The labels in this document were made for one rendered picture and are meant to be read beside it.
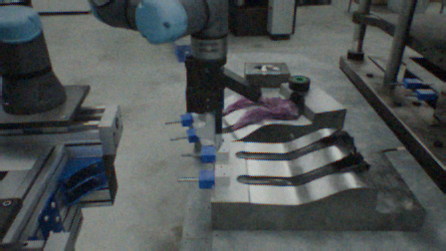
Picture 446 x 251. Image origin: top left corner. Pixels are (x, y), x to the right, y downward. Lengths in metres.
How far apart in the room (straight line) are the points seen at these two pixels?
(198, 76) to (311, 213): 0.41
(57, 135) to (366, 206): 0.78
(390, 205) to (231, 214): 0.38
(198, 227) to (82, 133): 0.38
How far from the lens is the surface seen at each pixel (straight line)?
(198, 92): 0.73
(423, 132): 1.48
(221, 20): 0.69
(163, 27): 0.58
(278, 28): 5.24
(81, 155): 1.02
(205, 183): 0.88
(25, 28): 0.94
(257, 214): 0.86
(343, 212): 0.90
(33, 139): 1.03
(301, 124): 1.19
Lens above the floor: 1.44
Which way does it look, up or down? 29 degrees down
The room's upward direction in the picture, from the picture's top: straight up
